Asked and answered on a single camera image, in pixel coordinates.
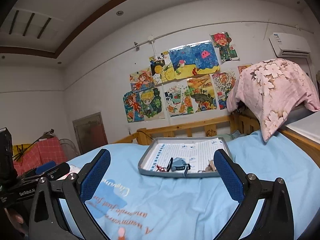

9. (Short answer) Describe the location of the beige claw hair clip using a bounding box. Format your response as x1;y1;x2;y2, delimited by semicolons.
201;160;217;172

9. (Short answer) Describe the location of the left hand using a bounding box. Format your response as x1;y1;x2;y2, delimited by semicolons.
4;209;29;236

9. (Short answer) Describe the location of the red checked cloth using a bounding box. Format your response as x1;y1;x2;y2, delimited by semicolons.
13;137;67;175

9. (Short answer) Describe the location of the white electric fan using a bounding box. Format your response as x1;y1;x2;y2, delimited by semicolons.
59;139;80;160

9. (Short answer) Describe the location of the grid paper sheet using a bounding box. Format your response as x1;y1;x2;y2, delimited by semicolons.
138;138;230;177

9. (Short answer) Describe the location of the light blue bed sheet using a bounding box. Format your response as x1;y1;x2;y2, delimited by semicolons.
57;129;320;240

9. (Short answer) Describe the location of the grey shallow box tray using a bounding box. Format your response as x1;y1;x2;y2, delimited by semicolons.
138;137;232;178

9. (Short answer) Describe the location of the anime girl drawing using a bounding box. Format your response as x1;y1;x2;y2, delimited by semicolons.
123;91;144;122

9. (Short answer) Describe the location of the orange landscape drawing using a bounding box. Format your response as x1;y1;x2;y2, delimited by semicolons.
187;74;217;112

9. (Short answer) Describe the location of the blond boy drawing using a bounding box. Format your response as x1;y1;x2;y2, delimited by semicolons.
139;88;165;121

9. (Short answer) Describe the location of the fruit cup drawing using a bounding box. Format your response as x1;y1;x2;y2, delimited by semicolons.
164;80;194;117

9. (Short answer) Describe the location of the red doodle drawing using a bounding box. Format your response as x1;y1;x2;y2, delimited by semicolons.
212;70;236;110

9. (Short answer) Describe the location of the pink floral quilt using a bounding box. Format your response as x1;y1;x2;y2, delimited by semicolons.
226;58;319;142

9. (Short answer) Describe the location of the mermaid girl drawing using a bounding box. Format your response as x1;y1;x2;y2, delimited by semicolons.
130;67;155;93

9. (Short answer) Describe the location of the yellow moon drawing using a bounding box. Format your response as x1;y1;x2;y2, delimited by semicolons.
149;51;176;85

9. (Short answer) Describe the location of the blue sea jellyfish drawing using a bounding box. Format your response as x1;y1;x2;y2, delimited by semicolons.
169;40;220;80

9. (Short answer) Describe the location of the red hair character drawing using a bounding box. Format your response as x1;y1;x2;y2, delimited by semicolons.
210;31;239;62

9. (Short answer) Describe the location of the white air conditioner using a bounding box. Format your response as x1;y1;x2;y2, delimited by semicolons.
269;33;311;58

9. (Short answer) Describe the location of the brown wall cabinet door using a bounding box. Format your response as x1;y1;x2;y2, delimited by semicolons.
72;112;108;154

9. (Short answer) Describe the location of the wooden bed rail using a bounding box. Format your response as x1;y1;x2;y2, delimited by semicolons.
116;113;319;165

